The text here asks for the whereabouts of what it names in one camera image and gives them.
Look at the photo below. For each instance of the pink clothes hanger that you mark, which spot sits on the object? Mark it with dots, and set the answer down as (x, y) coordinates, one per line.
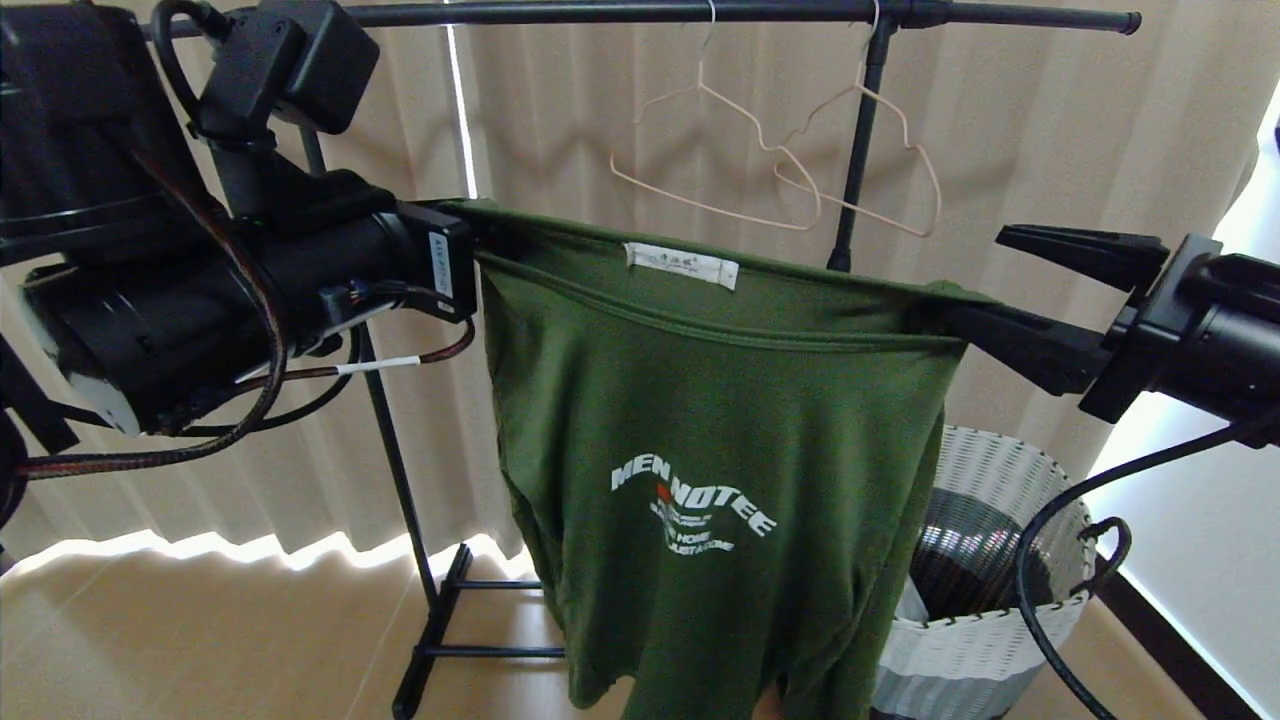
(700, 72)
(860, 75)

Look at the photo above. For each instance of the white laundry basket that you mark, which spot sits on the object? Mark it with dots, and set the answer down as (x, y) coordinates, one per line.
(1000, 460)

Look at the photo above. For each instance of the black clothes rack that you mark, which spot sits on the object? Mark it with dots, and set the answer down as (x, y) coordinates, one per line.
(868, 100)

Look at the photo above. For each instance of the green long-sleeved shirt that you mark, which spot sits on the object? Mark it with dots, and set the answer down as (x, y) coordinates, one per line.
(720, 400)

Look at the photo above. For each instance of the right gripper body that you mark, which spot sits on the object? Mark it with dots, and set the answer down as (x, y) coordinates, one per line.
(1160, 320)

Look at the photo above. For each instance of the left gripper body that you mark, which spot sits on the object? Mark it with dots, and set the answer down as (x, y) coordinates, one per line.
(360, 260)

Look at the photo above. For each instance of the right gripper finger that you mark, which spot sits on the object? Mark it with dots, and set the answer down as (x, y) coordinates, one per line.
(1100, 255)
(1040, 350)

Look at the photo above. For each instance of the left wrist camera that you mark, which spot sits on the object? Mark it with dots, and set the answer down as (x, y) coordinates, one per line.
(300, 60)

